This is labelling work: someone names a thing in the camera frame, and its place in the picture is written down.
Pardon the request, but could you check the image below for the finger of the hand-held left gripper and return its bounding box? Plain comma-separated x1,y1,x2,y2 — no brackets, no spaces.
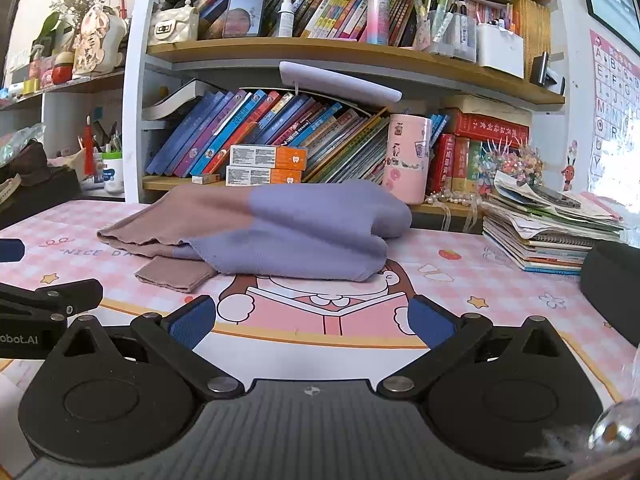
0,278,104,322
0,239,26,264

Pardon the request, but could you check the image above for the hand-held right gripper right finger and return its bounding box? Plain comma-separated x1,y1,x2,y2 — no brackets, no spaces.
377,295,577,402

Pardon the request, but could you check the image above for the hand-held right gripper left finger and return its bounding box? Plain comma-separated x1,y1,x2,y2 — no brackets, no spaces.
47,296,246,402

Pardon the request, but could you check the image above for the purple and mauve sweater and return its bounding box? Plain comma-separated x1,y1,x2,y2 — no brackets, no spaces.
96,180,414,294

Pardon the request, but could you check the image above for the dark brown bag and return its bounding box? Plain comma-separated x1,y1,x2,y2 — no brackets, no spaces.
0,140,82,228

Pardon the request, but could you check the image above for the pink cartoon desk mat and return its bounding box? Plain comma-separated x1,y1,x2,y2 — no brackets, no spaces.
0,199,640,461

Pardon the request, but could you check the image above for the crinkled clear plastic bag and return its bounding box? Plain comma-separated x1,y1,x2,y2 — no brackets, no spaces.
0,124,47,167

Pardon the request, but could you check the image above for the white bottle with blue label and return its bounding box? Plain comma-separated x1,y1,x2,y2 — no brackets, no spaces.
102,152,125,195

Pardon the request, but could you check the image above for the red tassel pen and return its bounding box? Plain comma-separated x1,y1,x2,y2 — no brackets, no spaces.
82,115,97,182

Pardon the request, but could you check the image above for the stack of notebooks and papers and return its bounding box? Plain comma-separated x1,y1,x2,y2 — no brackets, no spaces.
481,170,627,277

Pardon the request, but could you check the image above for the red hardcover book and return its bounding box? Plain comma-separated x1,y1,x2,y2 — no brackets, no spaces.
427,133,456,195

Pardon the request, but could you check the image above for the pink sticker-covered cylinder container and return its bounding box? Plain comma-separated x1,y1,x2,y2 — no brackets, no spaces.
383,112,433,206

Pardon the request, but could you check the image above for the black rounded object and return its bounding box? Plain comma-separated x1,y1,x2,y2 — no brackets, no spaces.
579,239,640,349

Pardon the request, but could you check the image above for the row of blue picture books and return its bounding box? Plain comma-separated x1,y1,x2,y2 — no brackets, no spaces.
141,79,451,186

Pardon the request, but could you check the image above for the thick red dictionary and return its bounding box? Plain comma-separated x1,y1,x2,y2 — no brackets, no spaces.
444,108,531,150

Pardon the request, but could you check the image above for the thick cream book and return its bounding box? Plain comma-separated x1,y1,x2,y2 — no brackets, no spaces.
439,93,535,128

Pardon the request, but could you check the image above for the white cartoon figure ornament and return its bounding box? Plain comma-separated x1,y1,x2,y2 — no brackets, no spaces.
72,5,127,80

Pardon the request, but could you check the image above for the dried flower plant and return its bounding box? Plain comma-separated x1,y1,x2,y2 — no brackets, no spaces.
32,0,95,52

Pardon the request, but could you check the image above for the white desk lamp head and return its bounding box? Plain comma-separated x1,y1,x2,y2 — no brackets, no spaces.
278,60,404,106

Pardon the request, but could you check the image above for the small black stand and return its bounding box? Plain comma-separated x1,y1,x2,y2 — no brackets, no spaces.
529,52,566,96

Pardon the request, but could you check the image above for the white quilted handbag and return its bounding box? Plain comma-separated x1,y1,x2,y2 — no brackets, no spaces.
147,0,200,47

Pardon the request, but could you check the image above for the white pen holder box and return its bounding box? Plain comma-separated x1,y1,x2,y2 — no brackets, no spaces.
475,22,525,80

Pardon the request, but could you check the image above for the wooden bookshelf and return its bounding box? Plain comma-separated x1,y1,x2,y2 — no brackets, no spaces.
122,0,567,207

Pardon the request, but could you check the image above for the clear pen holder with pens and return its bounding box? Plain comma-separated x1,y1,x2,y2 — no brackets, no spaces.
426,0,477,64

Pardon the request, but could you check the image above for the pink and blue bottle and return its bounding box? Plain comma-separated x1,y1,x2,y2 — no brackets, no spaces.
366,0,390,46

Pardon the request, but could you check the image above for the smartphone with lit screen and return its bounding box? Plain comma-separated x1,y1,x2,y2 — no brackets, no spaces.
222,0,270,39

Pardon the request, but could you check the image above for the white spray bottle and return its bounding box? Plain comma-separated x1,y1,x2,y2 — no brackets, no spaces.
276,0,297,39

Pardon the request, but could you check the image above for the row of pink yellow books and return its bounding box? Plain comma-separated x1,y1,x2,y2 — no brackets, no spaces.
260,0,427,47

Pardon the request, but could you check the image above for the pearl bead string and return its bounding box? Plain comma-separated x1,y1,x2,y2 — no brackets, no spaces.
425,190,484,207

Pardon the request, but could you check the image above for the cartoon wall sticker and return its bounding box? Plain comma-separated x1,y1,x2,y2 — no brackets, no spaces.
561,140,582,192

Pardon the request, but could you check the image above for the alphabet wall poster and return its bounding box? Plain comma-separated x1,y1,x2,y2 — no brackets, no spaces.
588,28,640,202

